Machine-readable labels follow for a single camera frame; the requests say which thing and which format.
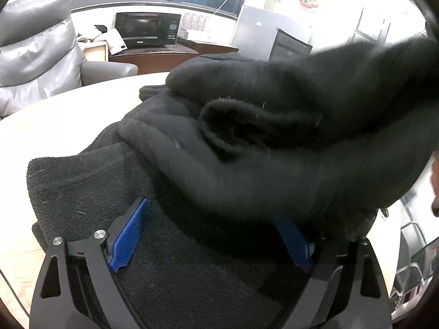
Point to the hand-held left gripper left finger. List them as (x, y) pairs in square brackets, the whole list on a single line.
[(128, 236)]

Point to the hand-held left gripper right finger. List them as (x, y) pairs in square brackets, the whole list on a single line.
[(296, 243)]

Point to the black fleece jacket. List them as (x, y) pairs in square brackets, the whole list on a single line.
[(240, 144)]

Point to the dark wooden cabinet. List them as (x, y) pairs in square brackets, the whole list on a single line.
[(161, 56)]

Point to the light wooden cabinet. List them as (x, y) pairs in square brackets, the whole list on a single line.
[(96, 51)]

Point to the beige cloth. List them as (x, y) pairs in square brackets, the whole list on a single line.
[(116, 41)]

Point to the black mesh office chair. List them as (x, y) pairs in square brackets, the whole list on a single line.
[(288, 46)]

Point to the grey leather armchair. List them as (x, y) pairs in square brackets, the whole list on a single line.
[(41, 58)]

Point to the black microwave oven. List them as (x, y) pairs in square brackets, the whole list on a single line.
[(144, 29)]

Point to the white flat box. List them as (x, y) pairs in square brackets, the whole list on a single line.
[(209, 36)]

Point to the grey panel board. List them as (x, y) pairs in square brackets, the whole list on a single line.
[(253, 31)]

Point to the pack of egg cartons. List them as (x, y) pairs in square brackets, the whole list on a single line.
[(195, 22)]

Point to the chrome metal frame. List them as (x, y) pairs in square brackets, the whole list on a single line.
[(411, 270)]

